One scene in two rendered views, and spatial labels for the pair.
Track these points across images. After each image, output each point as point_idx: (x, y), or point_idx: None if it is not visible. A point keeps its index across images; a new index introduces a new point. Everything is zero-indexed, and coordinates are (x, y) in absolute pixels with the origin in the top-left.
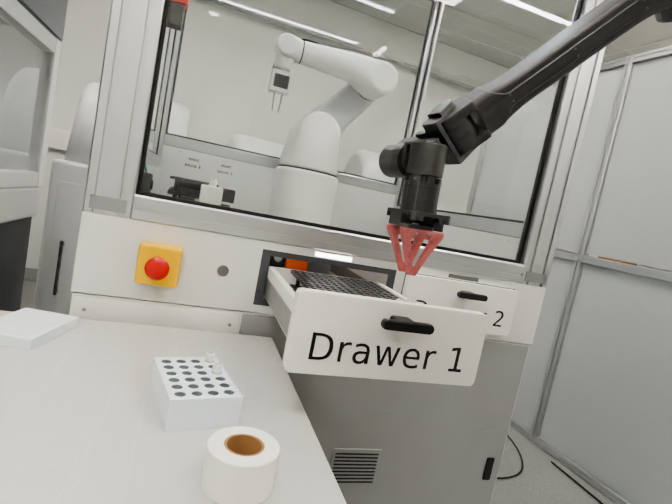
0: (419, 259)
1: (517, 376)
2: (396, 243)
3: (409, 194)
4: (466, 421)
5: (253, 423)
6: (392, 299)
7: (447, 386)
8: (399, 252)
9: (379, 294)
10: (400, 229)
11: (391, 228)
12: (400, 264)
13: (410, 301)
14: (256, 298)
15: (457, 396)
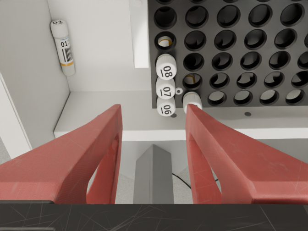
0: (101, 168)
1: None
2: (209, 149)
3: None
4: (262, 140)
5: None
6: (254, 80)
7: (284, 141)
8: (198, 138)
9: (295, 58)
10: (39, 181)
11: (240, 180)
12: (189, 118)
13: (158, 94)
14: None
15: (275, 145)
